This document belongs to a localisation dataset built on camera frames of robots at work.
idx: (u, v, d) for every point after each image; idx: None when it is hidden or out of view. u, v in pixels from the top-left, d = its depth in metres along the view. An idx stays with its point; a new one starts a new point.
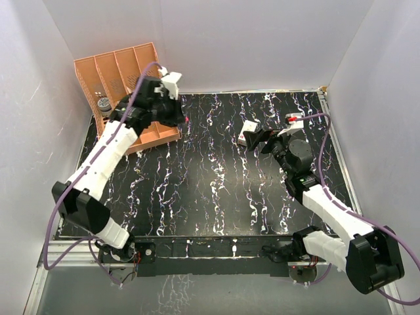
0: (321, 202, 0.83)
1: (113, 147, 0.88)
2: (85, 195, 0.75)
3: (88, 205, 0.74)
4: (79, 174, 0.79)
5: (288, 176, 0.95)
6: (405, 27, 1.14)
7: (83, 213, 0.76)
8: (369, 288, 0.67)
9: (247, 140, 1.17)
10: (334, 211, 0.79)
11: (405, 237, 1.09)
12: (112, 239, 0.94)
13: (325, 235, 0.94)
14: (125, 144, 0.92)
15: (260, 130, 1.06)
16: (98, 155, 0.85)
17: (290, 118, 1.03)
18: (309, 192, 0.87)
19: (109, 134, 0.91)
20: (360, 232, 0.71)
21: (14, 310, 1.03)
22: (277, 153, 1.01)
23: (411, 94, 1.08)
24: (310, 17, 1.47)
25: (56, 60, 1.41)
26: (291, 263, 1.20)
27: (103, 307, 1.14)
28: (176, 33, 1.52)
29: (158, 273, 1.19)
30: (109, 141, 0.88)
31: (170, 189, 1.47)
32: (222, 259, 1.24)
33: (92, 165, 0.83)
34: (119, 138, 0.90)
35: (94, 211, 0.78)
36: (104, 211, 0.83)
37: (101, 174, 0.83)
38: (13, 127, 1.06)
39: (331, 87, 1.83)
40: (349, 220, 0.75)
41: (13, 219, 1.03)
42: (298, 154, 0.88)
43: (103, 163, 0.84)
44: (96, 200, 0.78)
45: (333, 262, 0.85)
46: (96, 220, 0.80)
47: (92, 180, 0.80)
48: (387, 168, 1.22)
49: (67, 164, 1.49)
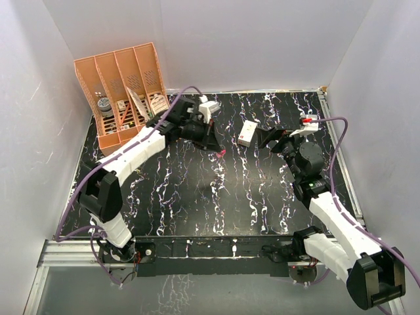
0: (330, 213, 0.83)
1: (146, 145, 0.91)
2: (111, 177, 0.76)
3: (112, 185, 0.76)
4: (110, 158, 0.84)
5: (296, 179, 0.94)
6: (405, 27, 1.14)
7: (103, 195, 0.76)
8: (369, 305, 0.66)
9: (258, 136, 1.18)
10: (342, 226, 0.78)
11: (405, 237, 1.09)
12: (115, 235, 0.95)
13: (325, 240, 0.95)
14: (155, 147, 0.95)
15: (273, 128, 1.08)
16: (131, 147, 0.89)
17: (304, 119, 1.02)
18: (318, 199, 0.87)
19: (144, 134, 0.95)
20: (367, 251, 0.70)
21: (15, 311, 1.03)
22: (288, 154, 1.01)
23: (411, 94, 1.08)
24: (310, 16, 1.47)
25: (56, 60, 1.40)
26: (291, 263, 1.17)
27: (102, 306, 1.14)
28: (176, 33, 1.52)
29: (158, 273, 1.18)
30: (143, 139, 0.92)
31: (170, 189, 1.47)
32: (222, 260, 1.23)
33: (124, 154, 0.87)
34: (152, 140, 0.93)
35: (113, 196, 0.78)
36: (119, 201, 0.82)
37: (129, 164, 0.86)
38: (13, 127, 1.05)
39: (331, 87, 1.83)
40: (356, 237, 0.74)
41: (13, 220, 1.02)
42: (309, 157, 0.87)
43: (134, 154, 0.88)
44: (118, 185, 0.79)
45: (332, 269, 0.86)
46: (109, 209, 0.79)
47: (119, 167, 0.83)
48: (386, 168, 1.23)
49: (67, 164, 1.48)
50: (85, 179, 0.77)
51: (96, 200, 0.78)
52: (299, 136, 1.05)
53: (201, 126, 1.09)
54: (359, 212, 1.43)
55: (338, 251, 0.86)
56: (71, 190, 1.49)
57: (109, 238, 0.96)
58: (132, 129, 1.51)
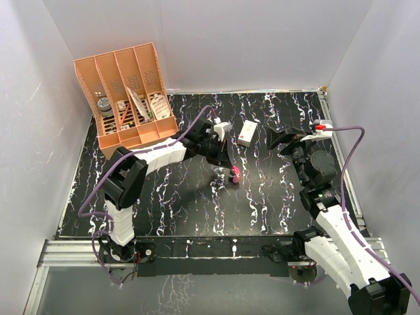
0: (339, 230, 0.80)
1: (170, 149, 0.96)
2: (141, 163, 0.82)
3: (140, 172, 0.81)
4: (141, 149, 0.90)
5: (305, 188, 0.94)
6: (405, 27, 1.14)
7: (130, 179, 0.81)
8: None
9: (267, 136, 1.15)
10: (351, 245, 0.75)
11: (405, 237, 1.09)
12: (122, 230, 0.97)
13: (328, 247, 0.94)
14: (176, 155, 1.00)
15: (284, 132, 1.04)
16: (160, 147, 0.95)
17: (318, 125, 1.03)
18: (327, 214, 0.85)
19: (170, 141, 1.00)
20: (375, 275, 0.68)
21: (14, 311, 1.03)
22: (296, 160, 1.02)
23: (411, 94, 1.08)
24: (310, 16, 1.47)
25: (56, 60, 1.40)
26: (291, 263, 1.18)
27: (102, 306, 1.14)
28: (176, 33, 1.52)
29: (158, 273, 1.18)
30: (171, 144, 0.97)
31: (170, 189, 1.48)
32: (222, 260, 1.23)
33: (153, 150, 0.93)
34: (176, 147, 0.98)
35: (138, 182, 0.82)
36: (140, 189, 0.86)
37: (156, 159, 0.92)
38: (13, 127, 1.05)
39: (331, 87, 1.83)
40: (365, 259, 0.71)
41: (13, 220, 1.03)
42: (320, 168, 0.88)
43: (161, 153, 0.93)
44: (144, 175, 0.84)
45: (333, 276, 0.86)
46: (129, 196, 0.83)
47: (148, 159, 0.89)
48: (387, 168, 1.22)
49: (67, 164, 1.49)
50: (117, 162, 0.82)
51: (120, 185, 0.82)
52: (311, 142, 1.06)
53: (216, 144, 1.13)
54: (359, 212, 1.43)
55: (340, 260, 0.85)
56: (71, 190, 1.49)
57: (114, 234, 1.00)
58: (132, 129, 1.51)
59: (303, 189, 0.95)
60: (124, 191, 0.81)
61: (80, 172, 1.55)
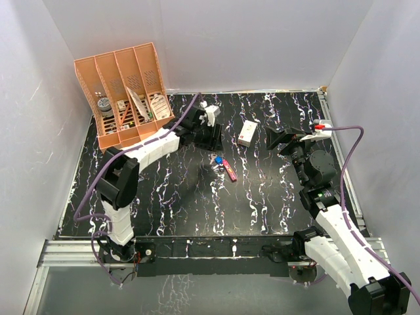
0: (338, 230, 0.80)
1: (163, 142, 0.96)
2: (132, 163, 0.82)
3: (133, 170, 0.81)
4: (132, 147, 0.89)
5: (305, 188, 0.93)
6: (405, 27, 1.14)
7: (123, 178, 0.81)
8: None
9: (267, 136, 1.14)
10: (350, 244, 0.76)
11: (405, 237, 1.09)
12: (121, 230, 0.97)
13: (328, 246, 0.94)
14: (170, 146, 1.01)
15: (284, 132, 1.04)
16: (151, 141, 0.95)
17: (317, 125, 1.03)
18: (327, 214, 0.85)
19: (162, 132, 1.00)
20: (375, 275, 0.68)
21: (14, 311, 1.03)
22: (296, 160, 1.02)
23: (411, 94, 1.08)
24: (310, 17, 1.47)
25: (56, 60, 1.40)
26: (291, 263, 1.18)
27: (103, 307, 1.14)
28: (176, 33, 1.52)
29: (159, 273, 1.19)
30: (162, 136, 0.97)
31: (170, 189, 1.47)
32: (222, 260, 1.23)
33: (145, 146, 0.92)
34: (169, 138, 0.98)
35: (132, 180, 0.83)
36: (135, 188, 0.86)
37: (148, 155, 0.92)
38: (13, 127, 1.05)
39: (331, 87, 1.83)
40: (365, 258, 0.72)
41: (13, 220, 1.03)
42: (319, 168, 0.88)
43: (153, 147, 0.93)
44: (137, 173, 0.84)
45: (333, 276, 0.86)
46: (125, 196, 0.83)
47: (140, 155, 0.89)
48: (386, 169, 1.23)
49: (67, 165, 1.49)
50: (108, 163, 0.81)
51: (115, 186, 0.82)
52: (311, 142, 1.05)
53: (208, 129, 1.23)
54: (359, 212, 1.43)
55: (340, 260, 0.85)
56: (71, 190, 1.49)
57: (113, 234, 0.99)
58: (132, 129, 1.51)
59: (303, 189, 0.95)
60: (119, 191, 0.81)
61: (80, 172, 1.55)
